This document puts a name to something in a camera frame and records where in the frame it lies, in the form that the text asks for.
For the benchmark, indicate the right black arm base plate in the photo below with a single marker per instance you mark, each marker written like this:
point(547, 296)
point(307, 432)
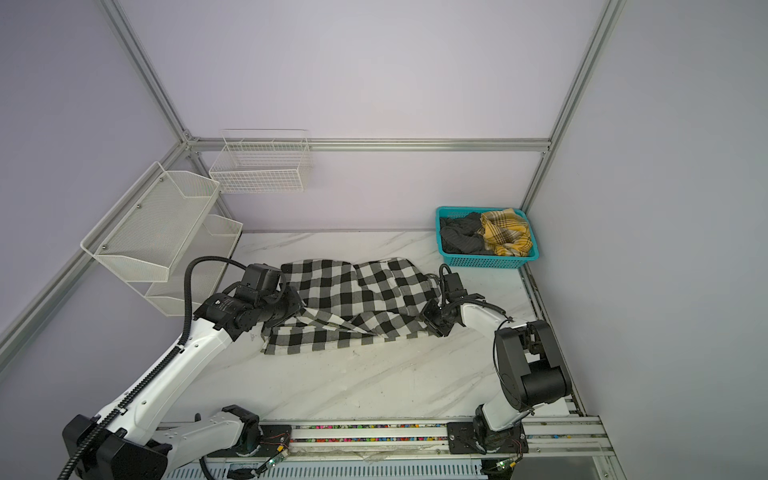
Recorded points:
point(472, 438)

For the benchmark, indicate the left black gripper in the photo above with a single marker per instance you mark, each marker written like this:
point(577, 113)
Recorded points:
point(294, 305)

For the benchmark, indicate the white mesh lower shelf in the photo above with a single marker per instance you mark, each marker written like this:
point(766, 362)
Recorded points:
point(217, 236)

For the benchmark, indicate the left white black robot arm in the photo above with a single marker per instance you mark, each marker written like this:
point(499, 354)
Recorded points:
point(122, 441)

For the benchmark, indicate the dark grey shirt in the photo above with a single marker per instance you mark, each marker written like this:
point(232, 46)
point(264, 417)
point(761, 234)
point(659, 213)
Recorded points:
point(463, 236)

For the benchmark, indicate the white mesh upper shelf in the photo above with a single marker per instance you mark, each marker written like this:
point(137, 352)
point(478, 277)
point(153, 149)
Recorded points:
point(143, 237)

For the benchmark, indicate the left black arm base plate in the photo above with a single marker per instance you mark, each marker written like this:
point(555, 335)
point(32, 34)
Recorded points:
point(272, 437)

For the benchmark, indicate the white wire basket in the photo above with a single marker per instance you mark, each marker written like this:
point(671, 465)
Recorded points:
point(255, 161)

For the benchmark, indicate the aluminium mounting rail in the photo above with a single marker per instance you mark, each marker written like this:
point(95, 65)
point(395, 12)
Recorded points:
point(547, 437)

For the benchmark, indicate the white mesh shelf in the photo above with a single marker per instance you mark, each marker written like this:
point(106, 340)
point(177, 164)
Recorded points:
point(217, 236)
point(143, 237)

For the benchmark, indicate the black white checkered shirt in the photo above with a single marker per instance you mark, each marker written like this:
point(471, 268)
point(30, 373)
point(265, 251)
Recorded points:
point(348, 305)

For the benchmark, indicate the teal plastic basket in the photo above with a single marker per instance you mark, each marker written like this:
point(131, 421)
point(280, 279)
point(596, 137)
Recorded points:
point(481, 261)

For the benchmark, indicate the aluminium frame back bar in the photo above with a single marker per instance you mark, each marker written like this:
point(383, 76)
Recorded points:
point(383, 144)

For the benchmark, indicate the white slotted cable duct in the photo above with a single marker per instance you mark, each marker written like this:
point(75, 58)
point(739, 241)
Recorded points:
point(389, 469)

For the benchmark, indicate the yellow plaid shirt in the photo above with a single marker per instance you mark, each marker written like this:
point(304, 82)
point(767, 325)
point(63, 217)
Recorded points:
point(506, 233)

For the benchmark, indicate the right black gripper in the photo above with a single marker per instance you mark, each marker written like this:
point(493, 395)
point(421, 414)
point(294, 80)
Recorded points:
point(427, 313)

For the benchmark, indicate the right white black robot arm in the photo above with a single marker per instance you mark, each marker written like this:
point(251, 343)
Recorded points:
point(527, 361)

